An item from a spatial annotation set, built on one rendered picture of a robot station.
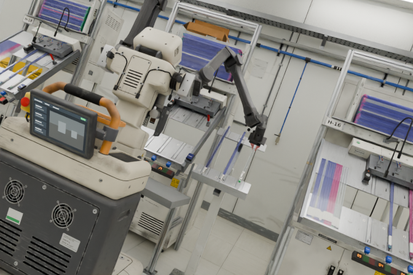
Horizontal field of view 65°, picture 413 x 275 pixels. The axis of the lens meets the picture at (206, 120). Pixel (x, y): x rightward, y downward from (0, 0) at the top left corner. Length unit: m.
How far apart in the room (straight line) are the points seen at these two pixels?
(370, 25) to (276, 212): 2.40
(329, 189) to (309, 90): 2.01
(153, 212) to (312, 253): 1.15
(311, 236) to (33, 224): 1.68
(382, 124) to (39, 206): 2.10
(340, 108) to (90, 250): 2.04
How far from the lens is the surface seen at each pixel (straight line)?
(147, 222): 2.58
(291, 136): 3.94
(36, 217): 1.32
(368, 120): 2.49
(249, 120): 1.84
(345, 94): 2.68
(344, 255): 2.40
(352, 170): 2.38
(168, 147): 2.21
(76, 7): 3.31
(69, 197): 1.23
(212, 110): 2.43
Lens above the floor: 1.06
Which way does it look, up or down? level
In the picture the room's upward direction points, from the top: 21 degrees clockwise
